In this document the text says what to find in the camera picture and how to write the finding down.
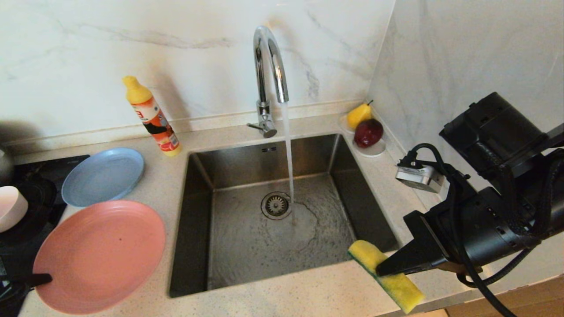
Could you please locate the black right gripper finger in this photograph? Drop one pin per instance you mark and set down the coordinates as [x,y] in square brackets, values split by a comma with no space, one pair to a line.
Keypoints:
[423,269]
[405,262]

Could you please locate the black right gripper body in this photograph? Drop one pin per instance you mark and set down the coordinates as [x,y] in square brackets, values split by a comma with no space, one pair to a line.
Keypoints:
[476,229]

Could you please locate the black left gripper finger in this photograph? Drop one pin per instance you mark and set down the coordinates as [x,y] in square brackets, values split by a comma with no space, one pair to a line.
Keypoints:
[26,279]

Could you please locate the yellow green sponge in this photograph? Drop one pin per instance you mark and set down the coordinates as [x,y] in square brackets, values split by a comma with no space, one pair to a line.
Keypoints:
[396,281]

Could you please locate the pale pink bowl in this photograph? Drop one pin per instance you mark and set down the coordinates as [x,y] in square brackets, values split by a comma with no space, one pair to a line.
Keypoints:
[11,207]

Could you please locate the pink plate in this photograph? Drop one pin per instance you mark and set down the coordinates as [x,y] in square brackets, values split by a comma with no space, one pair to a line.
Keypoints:
[101,255]

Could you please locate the blue grey plate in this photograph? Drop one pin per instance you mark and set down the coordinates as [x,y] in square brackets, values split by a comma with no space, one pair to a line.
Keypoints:
[103,176]

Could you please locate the orange dish soap bottle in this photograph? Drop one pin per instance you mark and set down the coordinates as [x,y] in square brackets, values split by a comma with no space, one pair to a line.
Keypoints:
[154,119]

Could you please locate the chrome gooseneck faucet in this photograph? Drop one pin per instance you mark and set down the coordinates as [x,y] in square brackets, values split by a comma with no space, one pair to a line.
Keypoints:
[263,66]

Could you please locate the stainless steel sink basin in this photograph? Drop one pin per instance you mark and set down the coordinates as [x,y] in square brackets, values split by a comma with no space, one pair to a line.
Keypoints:
[246,255]

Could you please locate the black induction cooktop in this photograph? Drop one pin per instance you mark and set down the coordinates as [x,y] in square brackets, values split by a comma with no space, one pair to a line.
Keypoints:
[44,176]

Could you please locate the small white dish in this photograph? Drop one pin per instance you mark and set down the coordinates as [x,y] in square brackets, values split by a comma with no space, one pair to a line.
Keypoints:
[373,152]

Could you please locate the dark red apple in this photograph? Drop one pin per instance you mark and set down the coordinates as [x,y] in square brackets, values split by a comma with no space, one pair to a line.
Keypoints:
[369,132]

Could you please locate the round metal drain strainer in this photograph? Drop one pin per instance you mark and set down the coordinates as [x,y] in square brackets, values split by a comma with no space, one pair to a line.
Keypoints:
[275,205]

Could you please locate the yellow pear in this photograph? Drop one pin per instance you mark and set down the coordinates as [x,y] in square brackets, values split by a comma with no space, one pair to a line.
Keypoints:
[358,114]

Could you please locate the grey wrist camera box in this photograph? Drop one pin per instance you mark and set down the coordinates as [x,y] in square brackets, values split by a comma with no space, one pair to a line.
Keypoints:
[418,176]

